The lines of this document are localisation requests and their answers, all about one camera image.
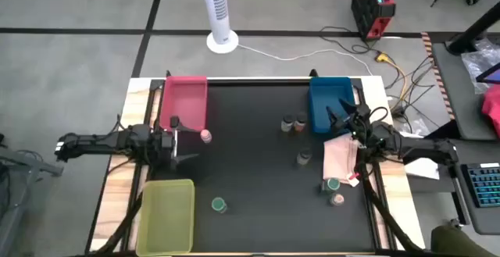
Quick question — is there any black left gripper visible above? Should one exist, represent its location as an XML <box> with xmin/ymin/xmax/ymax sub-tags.
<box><xmin>155</xmin><ymin>125</ymin><xmax>202</xmax><ymax>170</ymax></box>

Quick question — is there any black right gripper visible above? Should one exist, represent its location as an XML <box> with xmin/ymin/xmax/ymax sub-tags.
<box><xmin>326</xmin><ymin>98</ymin><xmax>372</xmax><ymax>148</ymax></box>

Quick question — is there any black-lid jar red spice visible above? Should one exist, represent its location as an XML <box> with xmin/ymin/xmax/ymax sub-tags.
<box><xmin>293</xmin><ymin>112</ymin><xmax>309</xmax><ymax>133</ymax></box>

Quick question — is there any black-lid jar pale yellow spice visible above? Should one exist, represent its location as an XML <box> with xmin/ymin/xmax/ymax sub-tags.
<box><xmin>280</xmin><ymin>114</ymin><xmax>295</xmax><ymax>133</ymax></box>

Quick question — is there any green-lid spice jar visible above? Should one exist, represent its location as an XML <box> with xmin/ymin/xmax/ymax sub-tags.
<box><xmin>321</xmin><ymin>177</ymin><xmax>341</xmax><ymax>194</ymax></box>
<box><xmin>211</xmin><ymin>196</ymin><xmax>229</xmax><ymax>214</ymax></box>

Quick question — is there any blue plastic bin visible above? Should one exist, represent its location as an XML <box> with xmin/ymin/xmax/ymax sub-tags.
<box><xmin>308</xmin><ymin>77</ymin><xmax>360</xmax><ymax>135</ymax></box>

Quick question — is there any red plastic bin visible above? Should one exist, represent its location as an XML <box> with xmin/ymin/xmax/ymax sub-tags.
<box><xmin>159</xmin><ymin>75</ymin><xmax>209</xmax><ymax>133</ymax></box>

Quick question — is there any pink cloth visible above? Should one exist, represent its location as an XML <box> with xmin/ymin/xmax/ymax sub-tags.
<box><xmin>322</xmin><ymin>132</ymin><xmax>363</xmax><ymax>187</ymax></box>

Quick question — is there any yellow-green plastic bin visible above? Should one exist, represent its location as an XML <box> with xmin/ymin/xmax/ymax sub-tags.
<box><xmin>135</xmin><ymin>178</ymin><xmax>195</xmax><ymax>257</ymax></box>

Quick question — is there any black table mat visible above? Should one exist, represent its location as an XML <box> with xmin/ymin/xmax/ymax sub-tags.
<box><xmin>154</xmin><ymin>80</ymin><xmax>378</xmax><ymax>253</ymax></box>

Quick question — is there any white paper sheet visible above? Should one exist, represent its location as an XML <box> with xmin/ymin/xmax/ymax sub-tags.
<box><xmin>404</xmin><ymin>157</ymin><xmax>441</xmax><ymax>180</ymax></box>

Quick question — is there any striped hazard tape strip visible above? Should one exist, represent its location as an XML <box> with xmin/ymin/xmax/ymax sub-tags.
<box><xmin>420</xmin><ymin>31</ymin><xmax>457</xmax><ymax>122</ymax></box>

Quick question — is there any red and black power station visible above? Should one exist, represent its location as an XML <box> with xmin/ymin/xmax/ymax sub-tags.
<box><xmin>350</xmin><ymin>0</ymin><xmax>397</xmax><ymax>41</ymax></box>

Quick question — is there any grey side desk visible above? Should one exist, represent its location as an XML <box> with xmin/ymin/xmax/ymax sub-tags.
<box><xmin>431</xmin><ymin>34</ymin><xmax>500</xmax><ymax>237</ymax></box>

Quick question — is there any white tower fan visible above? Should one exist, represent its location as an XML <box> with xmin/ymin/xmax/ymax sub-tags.
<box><xmin>199</xmin><ymin>0</ymin><xmax>240</xmax><ymax>55</ymax></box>

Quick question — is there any clear plastic bag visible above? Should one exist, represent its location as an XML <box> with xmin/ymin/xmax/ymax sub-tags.
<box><xmin>460</xmin><ymin>37</ymin><xmax>500</xmax><ymax>94</ymax></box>

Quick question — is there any red fabric item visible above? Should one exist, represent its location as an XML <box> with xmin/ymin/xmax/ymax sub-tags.
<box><xmin>480</xmin><ymin>84</ymin><xmax>500</xmax><ymax>139</ymax></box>

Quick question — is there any black desk pole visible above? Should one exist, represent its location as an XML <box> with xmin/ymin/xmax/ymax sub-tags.
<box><xmin>447</xmin><ymin>1</ymin><xmax>500</xmax><ymax>55</ymax></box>

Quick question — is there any dark tablet screen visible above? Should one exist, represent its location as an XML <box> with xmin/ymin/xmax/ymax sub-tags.
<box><xmin>475</xmin><ymin>62</ymin><xmax>500</xmax><ymax>84</ymax></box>

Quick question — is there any backlit black keyboard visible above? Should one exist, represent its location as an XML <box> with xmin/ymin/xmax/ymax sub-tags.
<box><xmin>460</xmin><ymin>162</ymin><xmax>500</xmax><ymax>209</ymax></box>

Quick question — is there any grey metal stand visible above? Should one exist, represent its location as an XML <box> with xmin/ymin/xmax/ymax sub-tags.
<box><xmin>0</xmin><ymin>131</ymin><xmax>66</xmax><ymax>257</ymax></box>

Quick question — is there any person's leg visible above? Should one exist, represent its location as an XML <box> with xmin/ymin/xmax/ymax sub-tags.
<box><xmin>430</xmin><ymin>225</ymin><xmax>497</xmax><ymax>257</ymax></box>

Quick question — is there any black cable bundle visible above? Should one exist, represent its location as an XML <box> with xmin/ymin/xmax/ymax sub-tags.
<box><xmin>384</xmin><ymin>53</ymin><xmax>437</xmax><ymax>117</ymax></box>

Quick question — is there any coiled black cable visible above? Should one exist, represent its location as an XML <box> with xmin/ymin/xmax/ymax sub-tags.
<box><xmin>318</xmin><ymin>25</ymin><xmax>382</xmax><ymax>55</ymax></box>

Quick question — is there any yellow cable with plug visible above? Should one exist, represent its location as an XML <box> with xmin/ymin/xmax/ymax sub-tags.
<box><xmin>375</xmin><ymin>52</ymin><xmax>409</xmax><ymax>109</ymax></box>

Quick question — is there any white power cable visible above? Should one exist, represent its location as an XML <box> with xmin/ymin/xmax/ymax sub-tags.
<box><xmin>237</xmin><ymin>44</ymin><xmax>374</xmax><ymax>77</ymax></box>

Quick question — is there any black aluminium table frame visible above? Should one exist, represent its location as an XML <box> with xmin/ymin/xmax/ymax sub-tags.
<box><xmin>87</xmin><ymin>69</ymin><xmax>427</xmax><ymax>257</ymax></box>

